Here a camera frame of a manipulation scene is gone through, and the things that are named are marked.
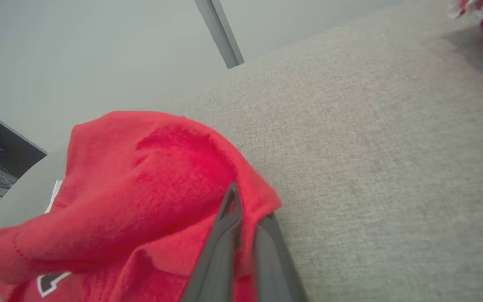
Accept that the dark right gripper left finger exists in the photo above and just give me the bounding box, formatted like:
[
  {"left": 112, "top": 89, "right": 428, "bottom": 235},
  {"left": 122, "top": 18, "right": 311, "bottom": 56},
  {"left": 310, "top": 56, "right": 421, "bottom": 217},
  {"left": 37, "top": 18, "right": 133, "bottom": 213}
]
[{"left": 181, "top": 182, "right": 243, "bottom": 302}]

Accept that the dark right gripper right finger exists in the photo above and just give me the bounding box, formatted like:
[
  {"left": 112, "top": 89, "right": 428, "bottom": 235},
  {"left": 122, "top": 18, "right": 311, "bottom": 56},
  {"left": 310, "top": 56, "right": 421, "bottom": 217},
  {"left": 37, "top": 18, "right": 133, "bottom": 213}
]
[{"left": 255, "top": 213, "right": 309, "bottom": 302}]

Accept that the red jersey with white sleeves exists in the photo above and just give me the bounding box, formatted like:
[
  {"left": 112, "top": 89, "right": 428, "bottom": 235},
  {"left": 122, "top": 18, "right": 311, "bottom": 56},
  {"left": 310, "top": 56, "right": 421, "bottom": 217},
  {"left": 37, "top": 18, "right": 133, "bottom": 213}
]
[{"left": 0, "top": 110, "right": 283, "bottom": 302}]

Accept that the grey fabric sofa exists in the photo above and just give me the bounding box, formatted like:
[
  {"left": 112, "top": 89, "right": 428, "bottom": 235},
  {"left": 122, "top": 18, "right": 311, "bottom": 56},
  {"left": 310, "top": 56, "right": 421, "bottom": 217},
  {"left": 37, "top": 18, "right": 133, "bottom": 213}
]
[{"left": 0, "top": 0, "right": 483, "bottom": 302}]

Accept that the grey partition post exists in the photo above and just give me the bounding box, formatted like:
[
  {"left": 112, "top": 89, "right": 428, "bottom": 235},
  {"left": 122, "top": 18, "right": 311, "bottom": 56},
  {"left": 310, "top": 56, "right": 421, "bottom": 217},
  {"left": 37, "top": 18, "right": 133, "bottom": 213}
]
[{"left": 194, "top": 0, "right": 245, "bottom": 70}]

